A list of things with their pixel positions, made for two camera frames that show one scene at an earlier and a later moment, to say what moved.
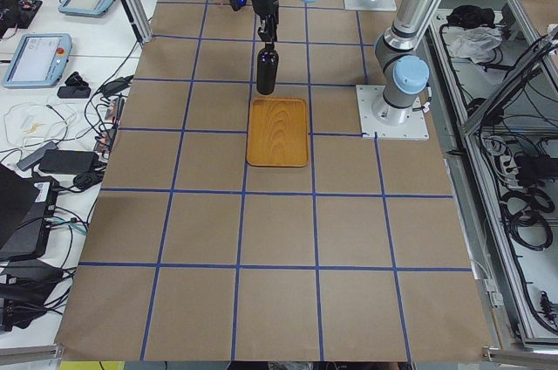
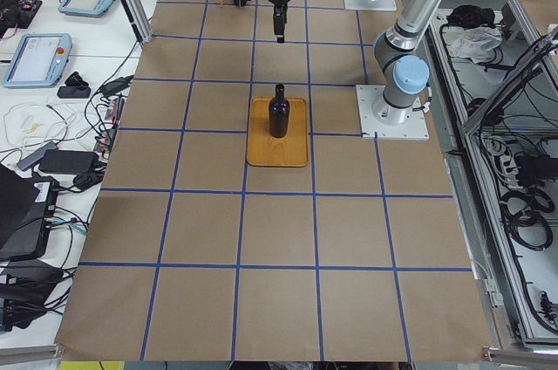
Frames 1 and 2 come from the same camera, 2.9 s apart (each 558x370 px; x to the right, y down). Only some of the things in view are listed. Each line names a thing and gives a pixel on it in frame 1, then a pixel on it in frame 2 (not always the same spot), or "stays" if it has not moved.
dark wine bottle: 268,70 -> 279,113
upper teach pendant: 38,61 stays
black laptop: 27,205 stays
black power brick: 69,161 stays
